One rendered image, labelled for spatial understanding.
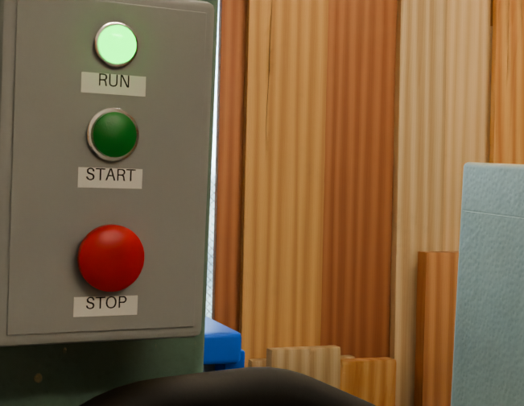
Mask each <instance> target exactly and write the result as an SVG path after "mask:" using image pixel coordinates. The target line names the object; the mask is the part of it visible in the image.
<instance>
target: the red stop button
mask: <svg viewBox="0 0 524 406"><path fill-rule="evenodd" d="M77 263H78V267H79V270H80V273H81V275H82V276H83V278H84V279H85V281H86V282H87V283H88V284H90V285H91V286H93V287H95V288H97V289H99V290H102V291H105V292H116V291H120V290H122V289H124V288H127V287H129V286H130V285H131V284H132V283H133V282H134V281H135V280H136V279H137V278H138V276H139V275H140V273H141V271H142V268H143V264H144V250H143V246H142V243H141V241H140V239H139V238H138V236H137V235H136V234H135V233H134V232H133V231H132V230H129V229H128V228H125V227H124V226H119V225H114V224H109V225H103V226H99V227H97V228H96V229H94V230H92V231H91V232H89V233H88V234H87V235H86V237H85V238H84V240H83V241H82V243H81V245H80V248H79V251H78V256H77Z"/></svg>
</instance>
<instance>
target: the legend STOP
mask: <svg viewBox="0 0 524 406"><path fill-rule="evenodd" d="M137 311H138V296H85V297H74V305H73V317H98V316H118V315H137Z"/></svg>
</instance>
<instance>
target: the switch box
mask: <svg viewBox="0 0 524 406"><path fill-rule="evenodd" d="M112 22H119V23H124V24H125V25H127V26H128V27H130V28H131V29H132V30H133V32H134V33H135V35H136V37H137V41H138V51H137V54H136V57H135V58H134V59H133V60H132V61H131V62H130V63H129V64H128V65H126V66H123V67H120V68H114V67H110V66H108V65H106V64H104V63H102V62H101V61H100V60H99V58H98V57H97V55H96V52H95V50H94V45H93V42H94V38H95V35H96V33H97V31H98V30H99V29H100V28H101V27H102V26H104V25H105V24H107V23H112ZM213 30H214V7H213V5H212V4H211V3H209V2H204V1H197V0H0V347H6V346H37V345H52V344H68V343H83V342H113V341H129V340H144V339H160V338H190V337H195V336H196V335H199V334H200V331H201V323H202V304H203V283H204V245H205V226H206V205H207V186H208V147H209V127H210V108H211V88H212V50H213ZM81 72H88V73H107V74H118V75H127V76H138V77H146V96H145V97H140V96H128V95H117V94H104V93H82V92H81ZM107 108H118V109H121V110H124V111H125V112H127V113H129V114H130V115H131V116H132V117H133V119H134V120H135V121H136V123H137V126H138V133H139V137H138V144H137V147H136V148H135V149H134V151H133V152H132V154H131V155H129V156H128V157H127V158H125V159H123V160H119V161H114V162H112V161H106V160H103V159H100V158H99V157H97V156H96V155H95V154H94V153H93V152H92V151H91V149H90V148H89V145H88V143H87V139H86V131H87V126H88V124H89V121H90V119H91V118H92V117H93V115H94V114H96V113H97V112H98V111H100V110H103V109H107ZM78 167H83V168H129V169H142V188H77V187H78ZM109 224H114V225H119V226H124V227H125V228H128V229H129V230H132V231H133V232H134V233H135V234H136V235H137V236H138V238H139V239H140V241H141V243H142V246H143V250H144V264H143V268H142V271H141V273H140V275H139V276H138V278H137V279H136V280H135V281H134V282H133V283H132V284H131V285H130V286H129V287H127V288H124V289H122V290H120V291H116V292H105V291H102V290H99V289H97V288H95V287H93V286H91V285H90V284H88V283H87V282H86V281H85V279H84V278H83V276H82V275H81V273H80V270H79V267H78V263H77V256H78V251H79V248H80V245H81V243H82V241H83V240H84V238H85V237H86V235H87V234H88V233H89V232H91V231H92V230H94V229H96V228H97V227H99V226H103V225H109ZM85 296H138V311H137V315H118V316H98V317H73V305H74V297H85Z"/></svg>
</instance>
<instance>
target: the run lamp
mask: <svg viewBox="0 0 524 406"><path fill-rule="evenodd" d="M93 45H94V50H95V52H96V55H97V57H98V58H99V60H100V61H101V62H102V63H104V64H106V65H108V66H110V67H114V68H120V67H123V66H126V65H128V64H129V63H130V62H131V61H132V60H133V59H134V58H135V57H136V54H137V51H138V41H137V37H136V35H135V33H134V32H133V30H132V29H131V28H130V27H128V26H127V25H125V24H124V23H119V22H112V23H107V24H105V25H104V26H102V27H101V28H100V29H99V30H98V31H97V33H96V35H95V38H94V42H93Z"/></svg>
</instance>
